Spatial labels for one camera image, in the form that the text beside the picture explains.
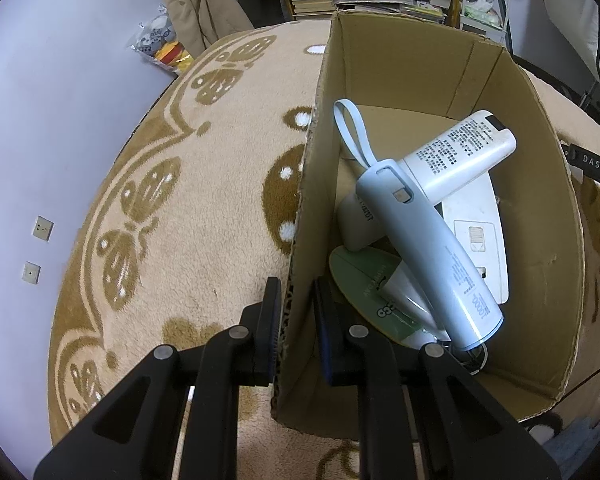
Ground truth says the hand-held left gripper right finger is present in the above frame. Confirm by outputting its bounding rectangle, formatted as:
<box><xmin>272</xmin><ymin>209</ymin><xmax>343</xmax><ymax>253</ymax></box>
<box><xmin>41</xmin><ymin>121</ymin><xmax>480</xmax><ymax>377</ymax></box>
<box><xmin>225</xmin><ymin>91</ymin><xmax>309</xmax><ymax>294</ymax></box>
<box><xmin>314</xmin><ymin>276</ymin><xmax>561</xmax><ymax>480</ymax></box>

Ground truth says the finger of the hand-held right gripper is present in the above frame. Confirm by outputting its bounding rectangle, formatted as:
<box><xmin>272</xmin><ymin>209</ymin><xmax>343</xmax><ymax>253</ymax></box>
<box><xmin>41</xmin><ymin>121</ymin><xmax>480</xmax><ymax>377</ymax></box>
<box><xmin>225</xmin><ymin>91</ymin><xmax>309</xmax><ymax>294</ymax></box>
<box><xmin>562</xmin><ymin>142</ymin><xmax>600</xmax><ymax>188</ymax></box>

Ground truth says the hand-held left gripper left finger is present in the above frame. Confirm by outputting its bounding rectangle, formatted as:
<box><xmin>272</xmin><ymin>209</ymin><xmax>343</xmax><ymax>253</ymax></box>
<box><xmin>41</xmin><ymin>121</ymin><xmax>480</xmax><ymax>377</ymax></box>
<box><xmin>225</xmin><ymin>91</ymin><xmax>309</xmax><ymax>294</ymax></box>
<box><xmin>32</xmin><ymin>276</ymin><xmax>283</xmax><ymax>480</ymax></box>

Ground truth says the green oval board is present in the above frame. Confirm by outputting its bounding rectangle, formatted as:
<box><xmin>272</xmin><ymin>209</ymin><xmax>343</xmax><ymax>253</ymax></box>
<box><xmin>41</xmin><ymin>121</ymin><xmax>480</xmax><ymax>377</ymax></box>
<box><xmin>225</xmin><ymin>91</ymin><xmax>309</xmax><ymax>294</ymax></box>
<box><xmin>328</xmin><ymin>246</ymin><xmax>431</xmax><ymax>346</ymax></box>

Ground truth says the white power bank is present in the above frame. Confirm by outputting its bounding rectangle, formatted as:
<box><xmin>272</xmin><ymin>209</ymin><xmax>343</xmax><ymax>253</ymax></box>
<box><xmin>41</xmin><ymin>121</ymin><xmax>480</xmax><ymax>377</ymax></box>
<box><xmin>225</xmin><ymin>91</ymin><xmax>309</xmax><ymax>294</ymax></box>
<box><xmin>397</xmin><ymin>110</ymin><xmax>517</xmax><ymax>208</ymax></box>

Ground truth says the blue power bank with strap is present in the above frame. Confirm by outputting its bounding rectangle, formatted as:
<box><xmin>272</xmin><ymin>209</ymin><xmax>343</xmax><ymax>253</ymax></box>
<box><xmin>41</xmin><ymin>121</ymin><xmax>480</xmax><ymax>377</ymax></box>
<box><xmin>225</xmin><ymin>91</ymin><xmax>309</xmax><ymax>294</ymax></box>
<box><xmin>333</xmin><ymin>99</ymin><xmax>505</xmax><ymax>351</ymax></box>

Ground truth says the cardboard box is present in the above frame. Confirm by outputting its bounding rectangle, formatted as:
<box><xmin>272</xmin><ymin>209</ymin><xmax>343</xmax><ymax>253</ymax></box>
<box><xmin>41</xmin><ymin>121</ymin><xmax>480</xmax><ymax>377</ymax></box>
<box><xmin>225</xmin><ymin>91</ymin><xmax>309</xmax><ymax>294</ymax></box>
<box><xmin>270</xmin><ymin>9</ymin><xmax>586</xmax><ymax>436</ymax></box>

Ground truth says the blue-grey trouser leg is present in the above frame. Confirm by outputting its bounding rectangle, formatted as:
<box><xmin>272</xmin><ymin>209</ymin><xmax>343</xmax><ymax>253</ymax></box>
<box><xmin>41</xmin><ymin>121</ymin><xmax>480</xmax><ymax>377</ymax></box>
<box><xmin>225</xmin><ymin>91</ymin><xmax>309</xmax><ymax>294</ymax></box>
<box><xmin>527</xmin><ymin>407</ymin><xmax>598</xmax><ymax>461</ymax></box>

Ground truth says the green tissue pack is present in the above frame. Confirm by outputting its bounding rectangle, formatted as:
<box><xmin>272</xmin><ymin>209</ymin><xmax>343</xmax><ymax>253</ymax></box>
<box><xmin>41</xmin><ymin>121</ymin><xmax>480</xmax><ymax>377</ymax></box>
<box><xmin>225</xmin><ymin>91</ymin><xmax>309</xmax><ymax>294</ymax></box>
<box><xmin>462</xmin><ymin>4</ymin><xmax>503</xmax><ymax>31</ymax></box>

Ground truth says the plastic bag of toys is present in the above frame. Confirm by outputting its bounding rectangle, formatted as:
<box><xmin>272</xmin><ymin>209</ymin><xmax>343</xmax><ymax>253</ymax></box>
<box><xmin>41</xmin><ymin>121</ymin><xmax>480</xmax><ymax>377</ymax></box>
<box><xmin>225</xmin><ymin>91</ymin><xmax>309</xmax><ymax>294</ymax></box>
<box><xmin>129</xmin><ymin>4</ymin><xmax>193</xmax><ymax>76</ymax></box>

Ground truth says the beige coat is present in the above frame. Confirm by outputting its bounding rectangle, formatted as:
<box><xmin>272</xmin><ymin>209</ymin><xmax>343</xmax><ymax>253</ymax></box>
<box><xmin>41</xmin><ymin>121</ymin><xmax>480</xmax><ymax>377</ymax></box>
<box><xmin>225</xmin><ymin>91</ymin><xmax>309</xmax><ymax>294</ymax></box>
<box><xmin>147</xmin><ymin>0</ymin><xmax>255</xmax><ymax>58</ymax></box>

